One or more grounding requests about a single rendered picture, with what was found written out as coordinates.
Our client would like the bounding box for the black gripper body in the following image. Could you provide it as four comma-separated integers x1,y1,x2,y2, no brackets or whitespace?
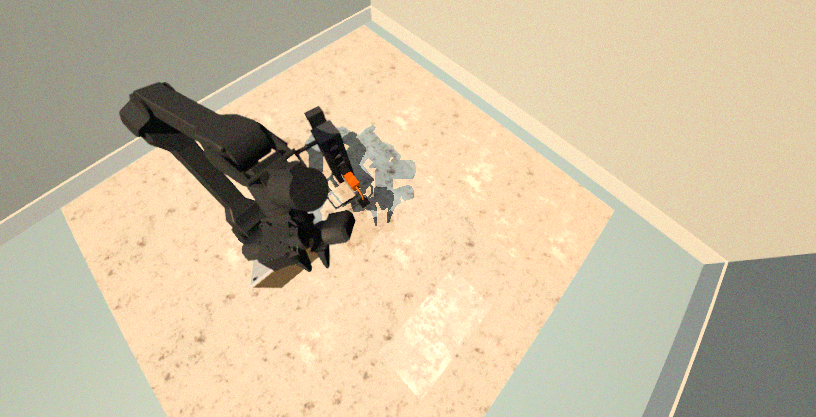
242,207,356,262

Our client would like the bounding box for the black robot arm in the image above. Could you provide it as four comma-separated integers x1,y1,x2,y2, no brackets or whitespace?
119,82,329,271

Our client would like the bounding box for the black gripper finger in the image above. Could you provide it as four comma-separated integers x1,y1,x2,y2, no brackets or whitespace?
296,249,313,272
310,243,331,269

